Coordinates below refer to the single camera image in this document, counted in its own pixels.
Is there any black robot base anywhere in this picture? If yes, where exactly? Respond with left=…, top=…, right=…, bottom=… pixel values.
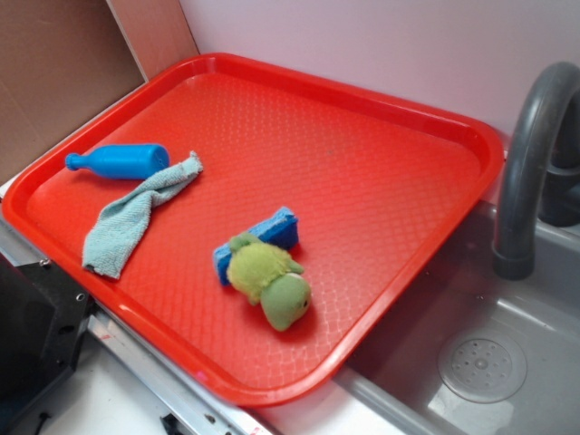
left=1, top=257, right=93, bottom=431

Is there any blue plastic bottle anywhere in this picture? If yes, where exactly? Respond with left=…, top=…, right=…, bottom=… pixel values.
left=64, top=144, right=170, bottom=180

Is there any grey plastic sink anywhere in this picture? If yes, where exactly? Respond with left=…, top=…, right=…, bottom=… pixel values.
left=336, top=203, right=579, bottom=434

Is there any green plush turtle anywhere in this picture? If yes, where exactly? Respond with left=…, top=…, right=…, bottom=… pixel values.
left=227, top=232, right=312, bottom=332

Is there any light blue cloth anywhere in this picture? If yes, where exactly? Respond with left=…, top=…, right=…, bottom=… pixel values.
left=82, top=152, right=203, bottom=280

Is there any blue sponge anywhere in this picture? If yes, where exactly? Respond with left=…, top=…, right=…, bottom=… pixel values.
left=213, top=207, right=299, bottom=286

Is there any silver metal rail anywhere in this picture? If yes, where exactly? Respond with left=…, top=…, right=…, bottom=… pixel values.
left=0, top=217, right=273, bottom=435

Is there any brown cardboard panel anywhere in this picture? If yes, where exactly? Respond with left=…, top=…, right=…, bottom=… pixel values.
left=1, top=1, right=143, bottom=182

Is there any red plastic tray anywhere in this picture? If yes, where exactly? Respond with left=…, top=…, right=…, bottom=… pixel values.
left=2, top=54, right=504, bottom=408

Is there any grey plastic faucet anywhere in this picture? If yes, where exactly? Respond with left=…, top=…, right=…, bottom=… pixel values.
left=492, top=62, right=579, bottom=280

